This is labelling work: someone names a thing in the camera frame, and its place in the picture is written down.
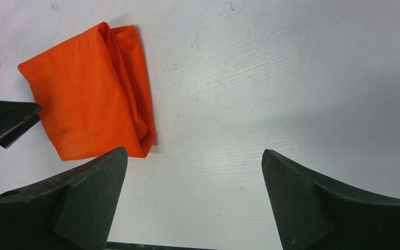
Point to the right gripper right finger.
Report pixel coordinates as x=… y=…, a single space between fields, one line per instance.
x=314 y=211

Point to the orange t shirt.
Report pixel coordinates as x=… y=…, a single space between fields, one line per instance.
x=95 y=93

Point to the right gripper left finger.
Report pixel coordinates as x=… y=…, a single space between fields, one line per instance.
x=71 y=210

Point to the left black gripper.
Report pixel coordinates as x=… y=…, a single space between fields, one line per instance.
x=16 y=118

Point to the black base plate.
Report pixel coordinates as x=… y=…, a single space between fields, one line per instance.
x=132 y=246

